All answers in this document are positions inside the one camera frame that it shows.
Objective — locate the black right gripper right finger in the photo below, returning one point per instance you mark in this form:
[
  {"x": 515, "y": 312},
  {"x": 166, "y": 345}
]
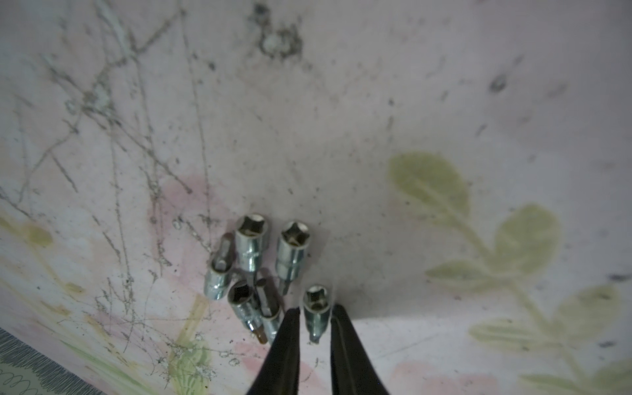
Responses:
[{"x": 351, "y": 369}]

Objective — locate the silver socket bit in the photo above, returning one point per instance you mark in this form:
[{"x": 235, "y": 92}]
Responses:
[
  {"x": 218, "y": 276},
  {"x": 241, "y": 299},
  {"x": 251, "y": 242},
  {"x": 270, "y": 306},
  {"x": 317, "y": 311},
  {"x": 291, "y": 252}
]

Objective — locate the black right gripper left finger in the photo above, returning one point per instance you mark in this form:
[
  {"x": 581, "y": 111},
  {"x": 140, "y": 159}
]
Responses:
[{"x": 280, "y": 371}]

